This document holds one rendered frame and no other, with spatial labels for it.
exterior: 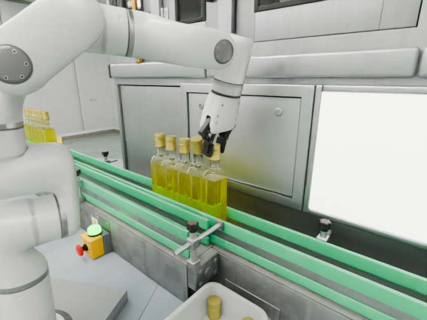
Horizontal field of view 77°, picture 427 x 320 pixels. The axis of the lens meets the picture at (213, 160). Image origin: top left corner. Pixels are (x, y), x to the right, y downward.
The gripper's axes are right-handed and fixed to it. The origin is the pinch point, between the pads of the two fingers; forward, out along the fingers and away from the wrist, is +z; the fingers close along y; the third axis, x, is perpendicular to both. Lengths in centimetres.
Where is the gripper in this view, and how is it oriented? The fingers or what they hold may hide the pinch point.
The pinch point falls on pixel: (213, 146)
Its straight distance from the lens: 73.8
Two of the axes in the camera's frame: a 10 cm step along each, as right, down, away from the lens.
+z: -2.0, 8.8, 4.4
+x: 7.4, 4.3, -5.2
